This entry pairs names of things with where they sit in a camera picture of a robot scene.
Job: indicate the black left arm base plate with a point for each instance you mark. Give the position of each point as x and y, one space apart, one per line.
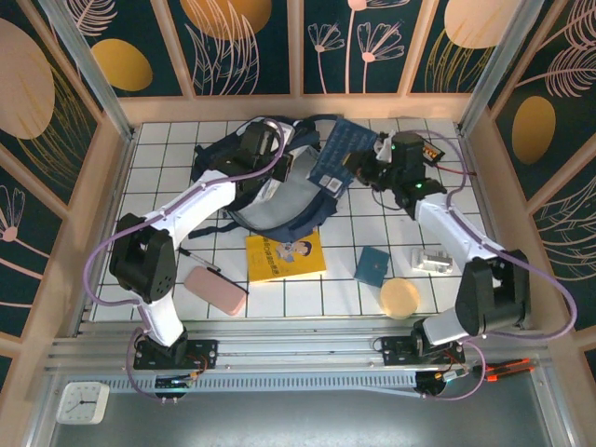
205 354

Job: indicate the pink pencil case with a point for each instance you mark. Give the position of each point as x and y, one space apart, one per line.
214 293

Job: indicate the round tan wooden disc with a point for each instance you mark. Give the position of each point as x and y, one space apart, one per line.
399 299

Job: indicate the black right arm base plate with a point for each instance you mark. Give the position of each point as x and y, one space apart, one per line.
396 351

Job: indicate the dark blue printed book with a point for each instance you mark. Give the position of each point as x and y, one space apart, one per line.
340 153

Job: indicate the navy blue backpack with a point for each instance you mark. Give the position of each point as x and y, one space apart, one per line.
279 209

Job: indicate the small teal wallet notebook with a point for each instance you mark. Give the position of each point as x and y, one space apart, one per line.
370 267

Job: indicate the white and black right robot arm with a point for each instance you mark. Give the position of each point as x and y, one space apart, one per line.
447 223

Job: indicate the clear white plastic holder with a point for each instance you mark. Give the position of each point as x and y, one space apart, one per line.
430 261

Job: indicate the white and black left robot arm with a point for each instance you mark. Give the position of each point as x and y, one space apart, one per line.
195 200

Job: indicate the black and white pen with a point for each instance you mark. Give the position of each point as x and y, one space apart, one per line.
200 260

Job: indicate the orange and black hand tool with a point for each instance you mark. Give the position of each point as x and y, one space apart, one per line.
507 369

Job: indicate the aluminium rail frame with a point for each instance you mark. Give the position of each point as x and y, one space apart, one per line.
298 347

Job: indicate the aluminium corner post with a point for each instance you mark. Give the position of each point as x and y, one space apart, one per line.
97 79
496 70

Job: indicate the black board with orange connectors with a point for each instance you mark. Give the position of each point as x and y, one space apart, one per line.
435 153

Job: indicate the white square clock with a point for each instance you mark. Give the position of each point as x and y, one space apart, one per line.
83 403

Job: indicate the yellow cartoon cover book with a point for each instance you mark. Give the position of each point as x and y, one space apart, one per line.
274 267

